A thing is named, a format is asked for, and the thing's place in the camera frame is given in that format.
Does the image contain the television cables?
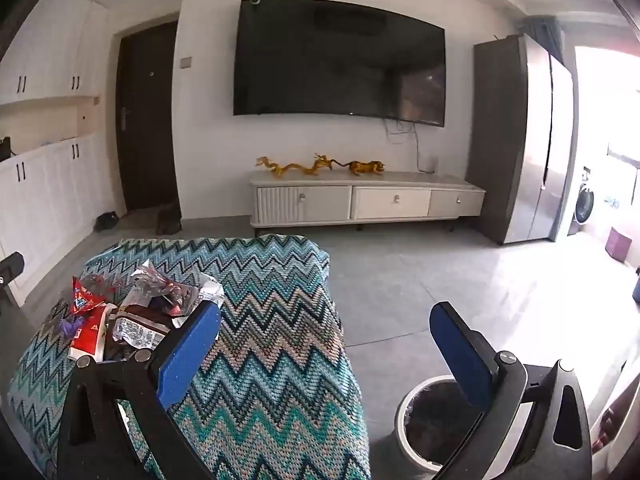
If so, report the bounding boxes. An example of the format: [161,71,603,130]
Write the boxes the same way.
[382,118,440,174]

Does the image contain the purple storage stool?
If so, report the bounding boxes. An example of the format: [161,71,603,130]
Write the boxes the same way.
[605,228,632,262]

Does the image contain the dark shoes by door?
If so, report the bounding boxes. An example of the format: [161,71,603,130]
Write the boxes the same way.
[93,211,119,233]

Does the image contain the golden dragon figurine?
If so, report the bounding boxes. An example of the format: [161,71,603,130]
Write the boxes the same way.
[255,154,333,177]

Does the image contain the black wall television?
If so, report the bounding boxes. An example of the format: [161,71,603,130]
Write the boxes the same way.
[233,0,446,127]

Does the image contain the wall light switch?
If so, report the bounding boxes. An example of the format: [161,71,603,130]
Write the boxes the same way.
[180,56,192,70]

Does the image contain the white wall cabinets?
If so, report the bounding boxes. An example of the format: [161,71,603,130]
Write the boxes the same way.
[1,0,113,304]

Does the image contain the white round trash bin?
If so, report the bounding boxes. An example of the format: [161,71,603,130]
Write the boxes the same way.
[388,375,486,479]

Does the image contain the brown foil snack wrapper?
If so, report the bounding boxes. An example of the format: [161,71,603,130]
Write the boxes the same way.
[103,304,172,361]

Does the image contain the purple plastic wrapper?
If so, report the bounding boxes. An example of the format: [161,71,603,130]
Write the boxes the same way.
[60,315,85,340]

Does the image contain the white TV cabinet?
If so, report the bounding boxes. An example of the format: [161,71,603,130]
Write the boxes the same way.
[250,170,485,229]

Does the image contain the dark brown entrance door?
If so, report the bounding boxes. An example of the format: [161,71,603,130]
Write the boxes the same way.
[115,21,178,210]

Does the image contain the grey double-door refrigerator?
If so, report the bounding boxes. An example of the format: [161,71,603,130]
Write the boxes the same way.
[465,35,574,245]

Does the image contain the red snack bag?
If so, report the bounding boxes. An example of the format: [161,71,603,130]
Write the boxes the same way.
[68,278,115,363]

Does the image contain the silver foil wrapper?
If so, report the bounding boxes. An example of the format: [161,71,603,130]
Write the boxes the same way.
[122,259,226,318]

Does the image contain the brown shoes on doormat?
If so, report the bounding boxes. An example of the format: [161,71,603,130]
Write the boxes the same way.
[155,203,182,236]

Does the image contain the golden tiger figurine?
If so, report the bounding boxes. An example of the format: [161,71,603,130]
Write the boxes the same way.
[331,159,385,177]

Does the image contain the zigzag knitted table cloth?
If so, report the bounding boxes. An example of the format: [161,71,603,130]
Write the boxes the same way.
[6,234,372,480]

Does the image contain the washing machine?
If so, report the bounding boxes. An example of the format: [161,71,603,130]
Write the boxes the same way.
[568,167,596,235]

